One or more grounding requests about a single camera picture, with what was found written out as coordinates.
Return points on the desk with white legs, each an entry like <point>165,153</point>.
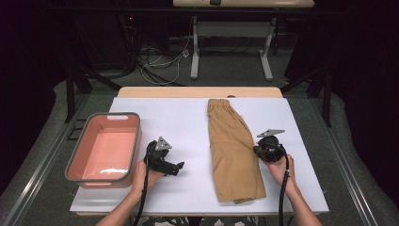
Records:
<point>251,3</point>

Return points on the person's patterned clothing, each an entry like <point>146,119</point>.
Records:
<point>175,222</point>

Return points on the pink basin with grey rim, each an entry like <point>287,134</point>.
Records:
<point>103,157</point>

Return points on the dark object on desk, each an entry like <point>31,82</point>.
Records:
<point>215,2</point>

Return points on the person's right hand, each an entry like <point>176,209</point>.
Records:
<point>279,172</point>

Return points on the person's left hand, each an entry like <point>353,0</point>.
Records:
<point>141,179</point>

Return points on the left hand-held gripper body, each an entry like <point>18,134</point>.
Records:
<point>158,157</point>

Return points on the black metal stand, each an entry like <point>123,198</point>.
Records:
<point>69,94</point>
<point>327,100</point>

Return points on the metal floor rail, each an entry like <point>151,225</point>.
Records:
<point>40,171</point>
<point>348,179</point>

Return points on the tan pants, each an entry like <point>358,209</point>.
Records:
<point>232,150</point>

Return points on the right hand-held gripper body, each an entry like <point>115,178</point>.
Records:
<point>269,150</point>

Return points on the black equipment with red light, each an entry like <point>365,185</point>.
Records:
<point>103,40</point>

